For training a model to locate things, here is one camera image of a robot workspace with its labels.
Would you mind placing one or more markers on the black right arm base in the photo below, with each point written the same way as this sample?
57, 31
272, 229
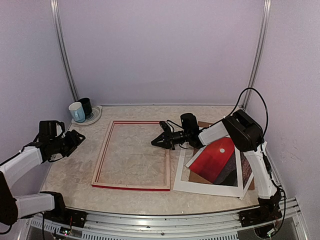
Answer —
268, 210

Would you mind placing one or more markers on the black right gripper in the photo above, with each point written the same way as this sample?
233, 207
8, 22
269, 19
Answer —
168, 140

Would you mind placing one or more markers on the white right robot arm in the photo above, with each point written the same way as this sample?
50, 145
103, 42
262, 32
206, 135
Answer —
248, 137

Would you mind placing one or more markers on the right aluminium corner post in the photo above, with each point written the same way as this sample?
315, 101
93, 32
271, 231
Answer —
260, 43

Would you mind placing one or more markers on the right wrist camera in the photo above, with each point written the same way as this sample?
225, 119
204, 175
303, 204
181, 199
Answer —
166, 126

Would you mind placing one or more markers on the white photo mat border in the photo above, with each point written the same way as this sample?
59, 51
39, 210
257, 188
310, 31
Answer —
181, 177

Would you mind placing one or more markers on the left aluminium corner post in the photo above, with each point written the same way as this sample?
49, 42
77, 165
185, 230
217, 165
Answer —
54, 5

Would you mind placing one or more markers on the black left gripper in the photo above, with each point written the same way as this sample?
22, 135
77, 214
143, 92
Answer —
74, 141

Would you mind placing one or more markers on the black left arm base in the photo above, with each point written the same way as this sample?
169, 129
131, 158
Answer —
70, 217

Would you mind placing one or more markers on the red wooden picture frame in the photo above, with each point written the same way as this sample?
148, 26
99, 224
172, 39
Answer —
167, 170

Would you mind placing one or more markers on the aluminium front rail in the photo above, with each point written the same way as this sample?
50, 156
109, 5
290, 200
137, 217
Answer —
221, 225

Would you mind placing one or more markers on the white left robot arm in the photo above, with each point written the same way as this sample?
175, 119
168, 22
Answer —
52, 139

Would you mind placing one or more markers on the dark green mug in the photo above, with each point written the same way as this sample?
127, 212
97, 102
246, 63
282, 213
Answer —
86, 105

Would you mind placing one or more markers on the light blue mug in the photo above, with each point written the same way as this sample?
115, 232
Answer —
77, 112

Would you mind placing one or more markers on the aluminium corner post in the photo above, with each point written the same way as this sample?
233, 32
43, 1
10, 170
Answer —
54, 5
260, 43

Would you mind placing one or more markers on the white round plate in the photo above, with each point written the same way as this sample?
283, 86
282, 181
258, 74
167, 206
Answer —
93, 117

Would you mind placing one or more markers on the red and black photo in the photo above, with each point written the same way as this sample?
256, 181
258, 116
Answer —
223, 165

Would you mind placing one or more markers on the brown cardboard backing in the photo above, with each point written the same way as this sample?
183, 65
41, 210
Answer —
195, 178

